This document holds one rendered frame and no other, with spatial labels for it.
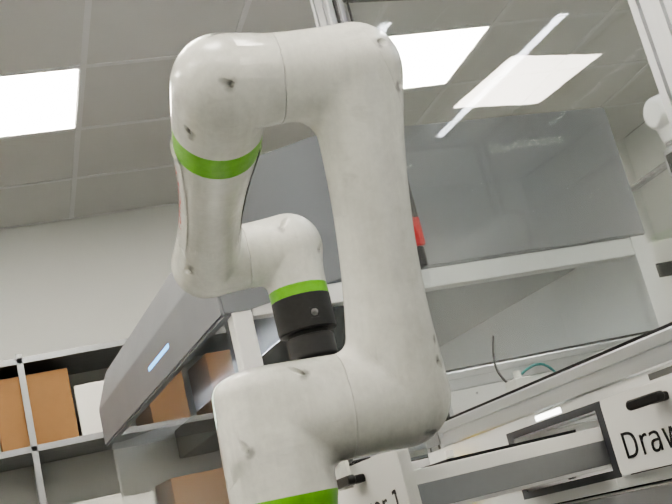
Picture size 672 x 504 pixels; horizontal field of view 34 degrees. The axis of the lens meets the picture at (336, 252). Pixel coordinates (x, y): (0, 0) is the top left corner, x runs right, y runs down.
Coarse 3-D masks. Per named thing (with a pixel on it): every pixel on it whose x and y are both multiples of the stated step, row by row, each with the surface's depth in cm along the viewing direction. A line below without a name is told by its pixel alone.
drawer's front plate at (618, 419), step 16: (656, 384) 145; (608, 400) 155; (624, 400) 152; (608, 416) 156; (624, 416) 152; (640, 416) 149; (656, 416) 146; (608, 432) 156; (640, 432) 150; (624, 448) 153; (640, 448) 150; (656, 448) 147; (624, 464) 154; (640, 464) 151; (656, 464) 147
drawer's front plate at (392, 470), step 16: (368, 464) 157; (384, 464) 152; (400, 464) 147; (368, 480) 158; (384, 480) 153; (400, 480) 148; (352, 496) 164; (368, 496) 159; (384, 496) 153; (400, 496) 148; (416, 496) 146
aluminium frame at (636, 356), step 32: (320, 0) 235; (640, 0) 141; (640, 32) 142; (608, 352) 157; (640, 352) 150; (544, 384) 173; (576, 384) 166; (608, 384) 158; (480, 416) 193; (512, 416) 183
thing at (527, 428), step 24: (624, 384) 154; (552, 408) 172; (576, 408) 166; (600, 408) 160; (504, 432) 187; (528, 432) 180; (552, 432) 188; (432, 456) 214; (456, 456) 204; (576, 480) 169; (600, 480) 163; (624, 480) 157; (648, 480) 152
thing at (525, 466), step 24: (576, 432) 160; (600, 432) 161; (480, 456) 154; (504, 456) 155; (528, 456) 156; (552, 456) 157; (576, 456) 158; (600, 456) 160; (432, 480) 150; (456, 480) 151; (480, 480) 152; (504, 480) 153; (528, 480) 155; (552, 480) 156
